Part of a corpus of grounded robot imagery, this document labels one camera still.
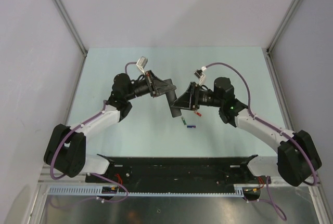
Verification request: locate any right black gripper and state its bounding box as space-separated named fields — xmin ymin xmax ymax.
xmin=171 ymin=82 xmax=223 ymax=111

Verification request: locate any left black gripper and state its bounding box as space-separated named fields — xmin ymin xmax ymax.
xmin=125 ymin=70 xmax=175 ymax=101

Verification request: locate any black remote control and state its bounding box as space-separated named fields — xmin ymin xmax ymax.
xmin=164 ymin=78 xmax=182 ymax=118

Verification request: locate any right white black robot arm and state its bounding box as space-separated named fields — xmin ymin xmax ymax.
xmin=171 ymin=77 xmax=322 ymax=187

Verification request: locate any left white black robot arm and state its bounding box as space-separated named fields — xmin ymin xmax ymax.
xmin=44 ymin=70 xmax=176 ymax=182

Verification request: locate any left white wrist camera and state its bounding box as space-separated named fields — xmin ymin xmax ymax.
xmin=136 ymin=56 xmax=148 ymax=75

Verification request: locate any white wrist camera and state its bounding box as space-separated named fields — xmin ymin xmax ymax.
xmin=136 ymin=56 xmax=148 ymax=75
xmin=194 ymin=66 xmax=207 ymax=86

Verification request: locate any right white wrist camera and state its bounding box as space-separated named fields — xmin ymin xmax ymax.
xmin=194 ymin=66 xmax=207 ymax=86

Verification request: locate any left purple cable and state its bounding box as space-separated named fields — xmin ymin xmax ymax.
xmin=50 ymin=62 xmax=137 ymax=180

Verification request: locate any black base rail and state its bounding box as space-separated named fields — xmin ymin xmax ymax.
xmin=85 ymin=156 xmax=264 ymax=194

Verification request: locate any grey slotted cable duct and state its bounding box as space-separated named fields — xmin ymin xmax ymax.
xmin=46 ymin=183 xmax=247 ymax=197

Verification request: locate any left aluminium frame post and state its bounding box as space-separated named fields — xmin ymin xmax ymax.
xmin=52 ymin=0 xmax=88 ymax=58

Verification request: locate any aluminium frame post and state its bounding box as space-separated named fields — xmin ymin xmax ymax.
xmin=266 ymin=0 xmax=303 ymax=56
xmin=52 ymin=0 xmax=88 ymax=58

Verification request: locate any right aluminium frame post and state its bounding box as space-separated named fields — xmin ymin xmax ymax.
xmin=266 ymin=0 xmax=303 ymax=56

